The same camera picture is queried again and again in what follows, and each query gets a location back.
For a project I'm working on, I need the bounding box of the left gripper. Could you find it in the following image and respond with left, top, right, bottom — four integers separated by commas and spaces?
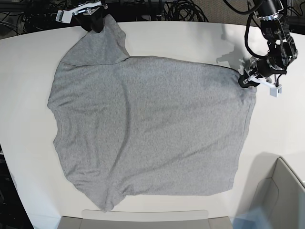
238, 57, 287, 88

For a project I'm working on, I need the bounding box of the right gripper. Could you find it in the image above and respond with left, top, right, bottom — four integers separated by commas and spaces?
69, 0, 107, 33

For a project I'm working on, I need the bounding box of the grey T-shirt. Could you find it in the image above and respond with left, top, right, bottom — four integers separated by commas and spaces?
47, 15, 256, 211

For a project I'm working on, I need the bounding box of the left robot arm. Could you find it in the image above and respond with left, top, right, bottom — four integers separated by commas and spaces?
238, 0, 298, 88

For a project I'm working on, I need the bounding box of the grey bin at right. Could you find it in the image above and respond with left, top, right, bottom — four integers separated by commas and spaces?
249, 157, 305, 229

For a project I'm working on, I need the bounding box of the grey bin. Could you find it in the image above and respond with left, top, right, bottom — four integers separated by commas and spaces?
58, 210, 233, 229
249, 157, 305, 229

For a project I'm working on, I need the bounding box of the blue translucent object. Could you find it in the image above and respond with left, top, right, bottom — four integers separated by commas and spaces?
231, 207, 272, 229

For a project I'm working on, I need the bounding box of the grey bin at bottom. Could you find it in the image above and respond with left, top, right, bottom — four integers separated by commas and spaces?
58, 210, 233, 229

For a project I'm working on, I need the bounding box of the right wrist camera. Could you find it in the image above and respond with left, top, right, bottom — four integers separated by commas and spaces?
55, 10, 73, 23

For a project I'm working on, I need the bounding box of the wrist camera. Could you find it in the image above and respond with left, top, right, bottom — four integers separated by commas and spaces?
270, 84, 282, 97
55, 10, 73, 23

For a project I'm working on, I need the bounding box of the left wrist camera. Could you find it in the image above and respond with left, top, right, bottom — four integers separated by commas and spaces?
270, 84, 282, 97

